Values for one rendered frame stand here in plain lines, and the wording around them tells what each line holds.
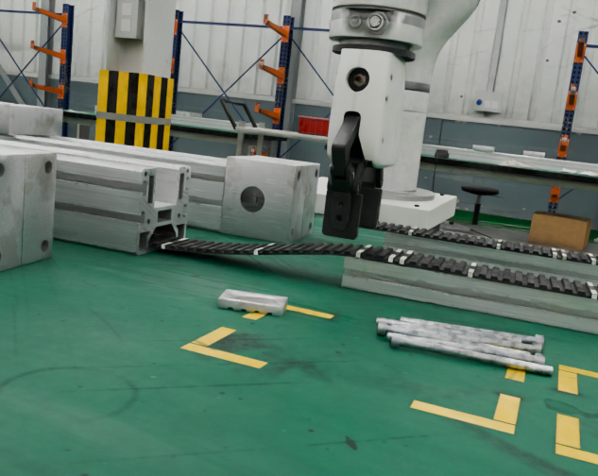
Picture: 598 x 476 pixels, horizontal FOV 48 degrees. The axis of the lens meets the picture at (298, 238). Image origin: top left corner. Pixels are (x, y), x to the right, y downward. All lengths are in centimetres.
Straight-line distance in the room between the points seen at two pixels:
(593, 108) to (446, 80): 168
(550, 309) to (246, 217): 38
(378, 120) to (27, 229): 31
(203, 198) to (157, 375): 49
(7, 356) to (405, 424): 22
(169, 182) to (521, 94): 765
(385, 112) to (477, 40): 786
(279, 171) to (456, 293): 29
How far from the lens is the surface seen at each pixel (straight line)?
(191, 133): 620
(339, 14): 61
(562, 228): 549
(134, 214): 68
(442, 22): 118
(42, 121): 105
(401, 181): 118
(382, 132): 58
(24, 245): 61
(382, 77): 58
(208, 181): 84
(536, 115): 825
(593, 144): 823
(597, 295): 60
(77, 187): 70
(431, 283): 61
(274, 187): 80
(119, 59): 429
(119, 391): 36
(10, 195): 59
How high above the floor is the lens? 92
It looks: 10 degrees down
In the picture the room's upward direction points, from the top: 6 degrees clockwise
